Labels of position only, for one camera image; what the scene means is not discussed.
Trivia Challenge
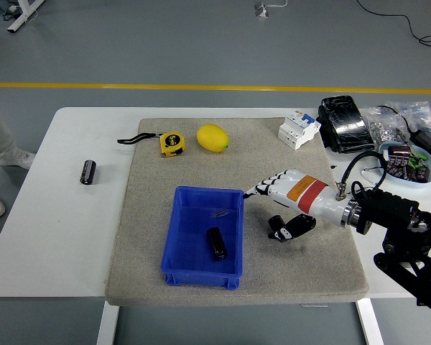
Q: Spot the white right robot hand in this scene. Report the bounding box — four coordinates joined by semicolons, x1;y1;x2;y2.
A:
241;168;350;242

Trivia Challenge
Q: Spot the dark cylindrical battery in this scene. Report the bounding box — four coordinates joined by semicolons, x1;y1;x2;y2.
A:
80;160;97;185
268;214;287;234
205;226;229;262

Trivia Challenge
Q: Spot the blue plastic box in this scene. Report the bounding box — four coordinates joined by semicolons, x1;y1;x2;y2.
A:
159;185;246;290

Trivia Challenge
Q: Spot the grey-brown mat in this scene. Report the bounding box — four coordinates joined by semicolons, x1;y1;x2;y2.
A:
103;117;370;307

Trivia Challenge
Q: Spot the white circuit breaker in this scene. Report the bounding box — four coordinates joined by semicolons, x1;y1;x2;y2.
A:
277;110;322;151

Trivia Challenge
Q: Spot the black wrapped device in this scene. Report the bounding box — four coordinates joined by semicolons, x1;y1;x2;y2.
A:
315;96;376;155

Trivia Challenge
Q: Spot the light blue bowl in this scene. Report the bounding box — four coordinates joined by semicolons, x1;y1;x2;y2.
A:
377;142;431;188

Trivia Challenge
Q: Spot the clear bag of nuts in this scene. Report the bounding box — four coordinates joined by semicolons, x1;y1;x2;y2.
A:
366;106;409;144

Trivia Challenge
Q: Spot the large maroon capacitor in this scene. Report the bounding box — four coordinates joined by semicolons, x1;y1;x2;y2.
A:
387;144;412;158

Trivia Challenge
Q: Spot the green terminal block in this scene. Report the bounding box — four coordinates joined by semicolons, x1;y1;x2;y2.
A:
408;152;428;168

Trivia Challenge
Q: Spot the yellow lemon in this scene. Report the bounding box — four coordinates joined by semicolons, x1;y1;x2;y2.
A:
196;123;230;153

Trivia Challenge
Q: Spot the black power adapter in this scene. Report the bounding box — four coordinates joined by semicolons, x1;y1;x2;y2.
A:
409;129;431;159

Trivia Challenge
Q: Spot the clear bag of screws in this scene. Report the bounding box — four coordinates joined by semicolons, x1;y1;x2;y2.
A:
386;101;431;137

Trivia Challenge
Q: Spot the white table leg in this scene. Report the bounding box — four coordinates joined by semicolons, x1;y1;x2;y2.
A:
356;298;384;345
96;300;120;345

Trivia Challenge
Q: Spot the yellow tape measure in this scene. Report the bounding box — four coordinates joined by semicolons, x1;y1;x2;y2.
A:
116;132;187;158

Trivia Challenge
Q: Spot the silver floor socket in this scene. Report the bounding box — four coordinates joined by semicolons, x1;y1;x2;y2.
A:
254;1;271;19

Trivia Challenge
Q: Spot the white floor stand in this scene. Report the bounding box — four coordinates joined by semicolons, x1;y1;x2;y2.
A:
6;0;46;34

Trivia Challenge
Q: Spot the thin black wire loop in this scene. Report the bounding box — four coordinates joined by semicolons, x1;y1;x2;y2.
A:
361;167;387;188

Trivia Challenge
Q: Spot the black floor cable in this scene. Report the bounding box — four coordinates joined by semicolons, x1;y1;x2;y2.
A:
355;0;431;55

